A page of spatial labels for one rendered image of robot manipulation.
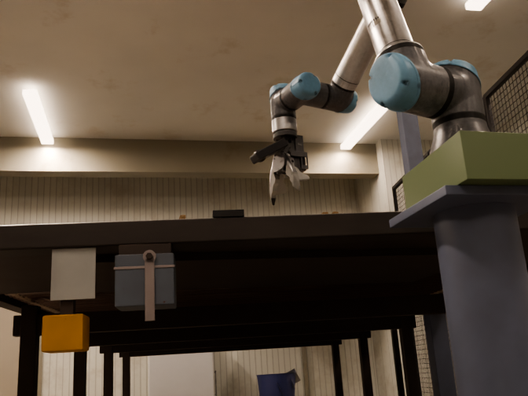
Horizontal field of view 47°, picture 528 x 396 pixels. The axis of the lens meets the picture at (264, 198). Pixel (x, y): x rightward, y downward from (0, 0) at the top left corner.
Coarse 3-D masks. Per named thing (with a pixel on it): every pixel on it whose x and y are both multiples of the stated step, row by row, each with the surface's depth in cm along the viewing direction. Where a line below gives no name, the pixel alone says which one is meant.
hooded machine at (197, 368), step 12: (156, 360) 613; (168, 360) 615; (180, 360) 616; (192, 360) 618; (204, 360) 620; (156, 372) 610; (168, 372) 611; (180, 372) 613; (192, 372) 615; (204, 372) 617; (156, 384) 606; (168, 384) 608; (180, 384) 610; (192, 384) 612; (204, 384) 613; (216, 384) 623
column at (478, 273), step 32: (448, 192) 114; (480, 192) 115; (512, 192) 116; (416, 224) 136; (448, 224) 124; (480, 224) 120; (512, 224) 121; (448, 256) 123; (480, 256) 118; (512, 256) 118; (448, 288) 123; (480, 288) 117; (512, 288) 116; (448, 320) 123; (480, 320) 116; (512, 320) 114; (480, 352) 115; (512, 352) 113; (480, 384) 114; (512, 384) 111
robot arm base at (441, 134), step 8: (464, 112) 129; (472, 112) 130; (440, 120) 132; (448, 120) 130; (456, 120) 129; (464, 120) 129; (472, 120) 129; (480, 120) 130; (432, 128) 136; (440, 128) 132; (448, 128) 130; (456, 128) 129; (464, 128) 128; (472, 128) 128; (480, 128) 128; (488, 128) 131; (440, 136) 131; (448, 136) 129; (432, 144) 133; (440, 144) 129
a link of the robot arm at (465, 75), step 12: (444, 60) 134; (456, 60) 133; (456, 72) 132; (468, 72) 133; (456, 84) 129; (468, 84) 131; (480, 84) 135; (456, 96) 130; (468, 96) 131; (480, 96) 133; (444, 108) 130; (456, 108) 130; (468, 108) 130; (480, 108) 131; (432, 120) 135
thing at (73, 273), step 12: (60, 252) 140; (72, 252) 141; (84, 252) 141; (60, 264) 140; (72, 264) 140; (84, 264) 140; (60, 276) 139; (72, 276) 139; (84, 276) 139; (60, 288) 138; (72, 288) 138; (84, 288) 138
